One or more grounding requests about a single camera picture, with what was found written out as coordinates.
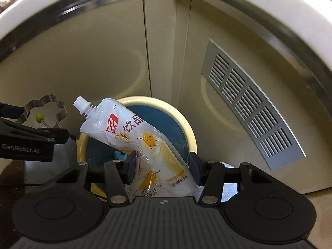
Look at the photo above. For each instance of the cream rimmed round trash bin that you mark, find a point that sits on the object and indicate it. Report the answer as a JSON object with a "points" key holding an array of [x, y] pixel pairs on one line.
{"points": [[181, 116]]}

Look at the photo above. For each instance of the white spouted drink pouch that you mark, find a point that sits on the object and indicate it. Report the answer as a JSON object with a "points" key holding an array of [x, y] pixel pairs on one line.
{"points": [[116, 124]]}

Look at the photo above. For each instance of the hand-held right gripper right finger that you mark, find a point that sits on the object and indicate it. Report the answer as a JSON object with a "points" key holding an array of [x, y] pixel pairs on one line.
{"points": [[193, 168]]}

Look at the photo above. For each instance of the grey metal vent grille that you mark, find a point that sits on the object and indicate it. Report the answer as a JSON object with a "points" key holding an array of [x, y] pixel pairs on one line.
{"points": [[246, 103]]}

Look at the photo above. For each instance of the vented beige cabinet door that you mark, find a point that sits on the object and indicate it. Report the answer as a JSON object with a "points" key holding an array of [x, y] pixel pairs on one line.
{"points": [[285, 83]]}

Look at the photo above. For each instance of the beige cabinet corner panel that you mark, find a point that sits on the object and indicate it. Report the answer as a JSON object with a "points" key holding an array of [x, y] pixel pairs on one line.
{"points": [[163, 44]]}

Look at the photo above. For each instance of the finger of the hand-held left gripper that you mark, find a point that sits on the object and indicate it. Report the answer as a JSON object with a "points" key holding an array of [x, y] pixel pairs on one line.
{"points": [[11, 111], [31, 132]]}

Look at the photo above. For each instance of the green ball headed pin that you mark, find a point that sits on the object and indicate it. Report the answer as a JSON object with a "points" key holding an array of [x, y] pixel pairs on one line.
{"points": [[39, 116]]}

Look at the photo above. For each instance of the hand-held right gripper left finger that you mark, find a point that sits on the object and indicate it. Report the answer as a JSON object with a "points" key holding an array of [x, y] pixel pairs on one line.
{"points": [[131, 170]]}

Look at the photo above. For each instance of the flower shaped metal mould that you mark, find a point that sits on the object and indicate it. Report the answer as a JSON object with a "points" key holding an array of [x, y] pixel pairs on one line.
{"points": [[61, 111]]}

